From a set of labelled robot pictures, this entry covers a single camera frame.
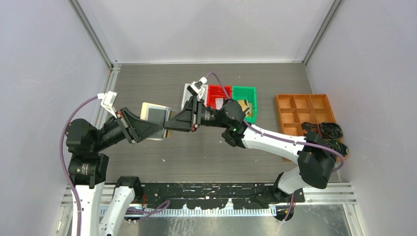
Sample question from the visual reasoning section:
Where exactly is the white striped card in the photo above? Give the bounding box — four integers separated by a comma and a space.
215, 98, 225, 110

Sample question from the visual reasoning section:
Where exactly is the white plastic bin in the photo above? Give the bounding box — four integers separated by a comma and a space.
180, 84, 209, 110

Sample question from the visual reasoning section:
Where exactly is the gold black stripe card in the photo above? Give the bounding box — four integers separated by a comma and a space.
163, 109, 172, 139

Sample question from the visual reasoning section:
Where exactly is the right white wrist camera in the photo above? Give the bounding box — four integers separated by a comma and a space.
187, 77, 208, 100

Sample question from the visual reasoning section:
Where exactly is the orange compartment tray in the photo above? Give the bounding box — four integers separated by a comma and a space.
274, 94, 348, 163

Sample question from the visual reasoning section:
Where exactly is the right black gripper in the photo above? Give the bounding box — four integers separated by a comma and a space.
162, 96, 230, 133

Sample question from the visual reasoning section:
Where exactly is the black cable bundle right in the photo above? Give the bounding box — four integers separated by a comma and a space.
318, 122, 344, 140

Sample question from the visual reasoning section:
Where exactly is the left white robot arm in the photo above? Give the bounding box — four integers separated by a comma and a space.
64, 108, 163, 236

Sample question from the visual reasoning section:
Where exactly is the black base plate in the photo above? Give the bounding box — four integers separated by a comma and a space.
112, 182, 306, 211

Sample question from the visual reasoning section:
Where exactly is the red plastic bin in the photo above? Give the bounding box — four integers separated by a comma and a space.
207, 85, 227, 109

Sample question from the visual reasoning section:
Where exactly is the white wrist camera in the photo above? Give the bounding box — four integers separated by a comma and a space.
97, 91, 118, 118
187, 77, 208, 100

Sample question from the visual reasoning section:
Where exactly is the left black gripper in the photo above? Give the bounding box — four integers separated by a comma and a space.
93, 106, 164, 150

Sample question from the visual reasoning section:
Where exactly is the green plastic bin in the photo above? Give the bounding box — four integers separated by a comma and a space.
232, 86, 258, 123

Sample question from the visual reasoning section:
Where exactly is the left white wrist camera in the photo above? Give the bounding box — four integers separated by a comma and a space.
97, 91, 118, 118

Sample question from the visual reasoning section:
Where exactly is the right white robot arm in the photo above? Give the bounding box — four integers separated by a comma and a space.
164, 96, 336, 202

